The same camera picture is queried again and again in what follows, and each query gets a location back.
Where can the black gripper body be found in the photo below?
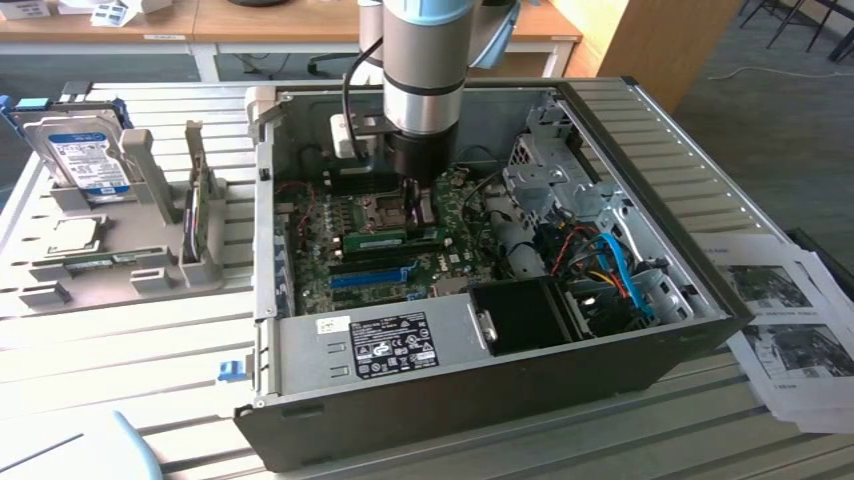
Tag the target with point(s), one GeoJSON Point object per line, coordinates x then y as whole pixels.
{"type": "Point", "coordinates": [425, 150]}

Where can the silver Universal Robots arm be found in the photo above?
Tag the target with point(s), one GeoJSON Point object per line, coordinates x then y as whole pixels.
{"type": "Point", "coordinates": [421, 60]}

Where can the green RAM stick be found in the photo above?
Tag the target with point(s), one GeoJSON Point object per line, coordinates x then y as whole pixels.
{"type": "Point", "coordinates": [374, 241]}
{"type": "Point", "coordinates": [101, 262]}

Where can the CPU socket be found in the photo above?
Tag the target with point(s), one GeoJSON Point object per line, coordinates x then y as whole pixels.
{"type": "Point", "coordinates": [377, 212]}

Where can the black expansion slot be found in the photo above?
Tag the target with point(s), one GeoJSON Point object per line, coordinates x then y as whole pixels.
{"type": "Point", "coordinates": [364, 266]}

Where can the blue expansion slot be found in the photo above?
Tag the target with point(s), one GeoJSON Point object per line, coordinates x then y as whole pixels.
{"type": "Point", "coordinates": [368, 278]}

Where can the green motherboard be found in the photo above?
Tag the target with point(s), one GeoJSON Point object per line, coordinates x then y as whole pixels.
{"type": "Point", "coordinates": [321, 280]}

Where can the silver metal drive cage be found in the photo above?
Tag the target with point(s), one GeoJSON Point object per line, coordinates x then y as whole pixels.
{"type": "Point", "coordinates": [568, 190]}

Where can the office chair base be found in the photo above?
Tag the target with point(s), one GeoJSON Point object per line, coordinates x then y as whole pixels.
{"type": "Point", "coordinates": [330, 62]}

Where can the grey power supply unit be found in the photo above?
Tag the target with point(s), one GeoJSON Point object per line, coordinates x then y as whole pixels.
{"type": "Point", "coordinates": [381, 345]}

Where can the green graphics card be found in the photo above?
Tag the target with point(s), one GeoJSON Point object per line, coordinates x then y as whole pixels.
{"type": "Point", "coordinates": [201, 210]}

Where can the open black PC case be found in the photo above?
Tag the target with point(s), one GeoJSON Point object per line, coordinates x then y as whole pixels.
{"type": "Point", "coordinates": [481, 400]}

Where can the wooden cabinet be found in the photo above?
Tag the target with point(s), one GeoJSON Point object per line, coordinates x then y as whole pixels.
{"type": "Point", "coordinates": [654, 40]}

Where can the blue plastic clip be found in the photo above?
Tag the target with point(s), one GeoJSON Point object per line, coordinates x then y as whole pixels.
{"type": "Point", "coordinates": [230, 372]}

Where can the grey parts rack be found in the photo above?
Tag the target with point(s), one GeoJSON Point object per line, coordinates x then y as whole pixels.
{"type": "Point", "coordinates": [121, 240]}

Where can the hard disk with blue label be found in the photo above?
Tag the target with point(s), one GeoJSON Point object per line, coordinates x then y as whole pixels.
{"type": "Point", "coordinates": [81, 155]}

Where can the silver CPU chip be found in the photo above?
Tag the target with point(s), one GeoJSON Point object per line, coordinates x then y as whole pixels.
{"type": "Point", "coordinates": [75, 235]}

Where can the white printed card box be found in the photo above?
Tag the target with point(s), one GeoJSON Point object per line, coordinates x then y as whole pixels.
{"type": "Point", "coordinates": [113, 14]}

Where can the hard disk in blue carrier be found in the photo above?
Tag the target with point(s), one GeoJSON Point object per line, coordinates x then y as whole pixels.
{"type": "Point", "coordinates": [67, 107]}

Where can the printed paper sheets stack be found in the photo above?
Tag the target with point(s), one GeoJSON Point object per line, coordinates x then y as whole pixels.
{"type": "Point", "coordinates": [795, 330]}

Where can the black chair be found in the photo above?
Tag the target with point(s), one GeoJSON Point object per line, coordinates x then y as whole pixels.
{"type": "Point", "coordinates": [801, 20]}

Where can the white cardboard box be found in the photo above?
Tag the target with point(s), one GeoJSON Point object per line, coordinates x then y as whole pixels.
{"type": "Point", "coordinates": [27, 7]}

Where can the white and blue rounded object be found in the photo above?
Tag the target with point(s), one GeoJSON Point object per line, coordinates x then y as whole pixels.
{"type": "Point", "coordinates": [74, 450]}

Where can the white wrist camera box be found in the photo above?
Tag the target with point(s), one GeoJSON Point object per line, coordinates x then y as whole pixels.
{"type": "Point", "coordinates": [348, 135]}

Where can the wooden desk with white frame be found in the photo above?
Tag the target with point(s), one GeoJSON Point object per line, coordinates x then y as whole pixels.
{"type": "Point", "coordinates": [268, 25]}

